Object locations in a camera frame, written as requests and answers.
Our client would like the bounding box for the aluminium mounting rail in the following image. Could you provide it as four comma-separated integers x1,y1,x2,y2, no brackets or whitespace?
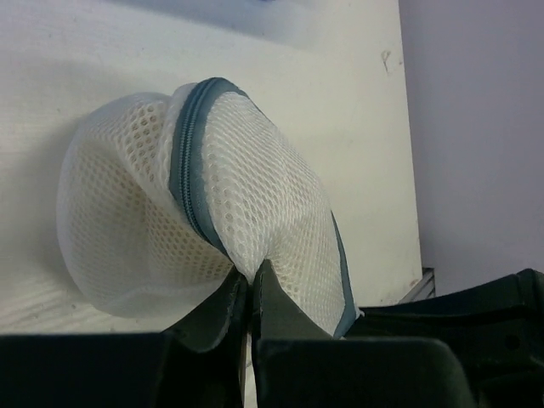
418,268,436,300

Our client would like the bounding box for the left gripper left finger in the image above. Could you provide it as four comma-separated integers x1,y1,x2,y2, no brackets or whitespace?
163,269,249,354

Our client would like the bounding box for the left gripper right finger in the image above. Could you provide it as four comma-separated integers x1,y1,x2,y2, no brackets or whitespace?
252,260,332,340

